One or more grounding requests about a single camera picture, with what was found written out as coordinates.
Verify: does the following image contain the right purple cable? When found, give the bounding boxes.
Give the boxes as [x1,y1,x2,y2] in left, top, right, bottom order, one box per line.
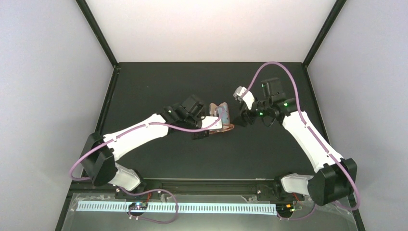
[241,61,361,221]

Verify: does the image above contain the white slotted cable duct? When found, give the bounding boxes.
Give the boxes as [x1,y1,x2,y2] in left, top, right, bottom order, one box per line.
[75,201,277,216]

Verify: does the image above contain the frame post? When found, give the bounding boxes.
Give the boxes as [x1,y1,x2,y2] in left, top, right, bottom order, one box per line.
[76,0,118,68]
[302,0,347,69]

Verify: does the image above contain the black aluminium frame rail front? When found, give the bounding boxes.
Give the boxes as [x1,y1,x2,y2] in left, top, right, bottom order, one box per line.
[131,179,295,197]

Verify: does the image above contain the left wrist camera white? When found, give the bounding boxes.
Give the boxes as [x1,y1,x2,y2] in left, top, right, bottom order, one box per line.
[201,116,223,130]

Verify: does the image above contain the light blue cleaning cloth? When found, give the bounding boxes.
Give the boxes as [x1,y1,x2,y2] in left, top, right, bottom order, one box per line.
[216,105,230,125]

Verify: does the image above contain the pink transparent sunglasses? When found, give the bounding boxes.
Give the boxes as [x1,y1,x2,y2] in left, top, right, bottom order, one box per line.
[210,124,234,133]

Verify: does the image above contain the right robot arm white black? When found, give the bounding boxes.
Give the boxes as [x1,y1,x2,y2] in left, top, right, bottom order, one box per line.
[233,78,357,206]

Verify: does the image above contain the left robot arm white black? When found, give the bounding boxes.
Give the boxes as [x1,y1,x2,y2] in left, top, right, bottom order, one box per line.
[70,95,220,191]

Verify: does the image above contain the brown plaid glasses case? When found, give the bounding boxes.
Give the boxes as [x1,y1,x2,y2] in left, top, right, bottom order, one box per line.
[208,102,231,128]

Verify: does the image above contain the right rear frame post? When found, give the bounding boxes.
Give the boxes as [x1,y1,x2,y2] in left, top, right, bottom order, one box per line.
[302,0,347,69]

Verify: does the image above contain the left rear frame post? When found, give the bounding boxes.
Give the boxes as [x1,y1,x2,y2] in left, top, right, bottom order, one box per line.
[76,0,118,68]

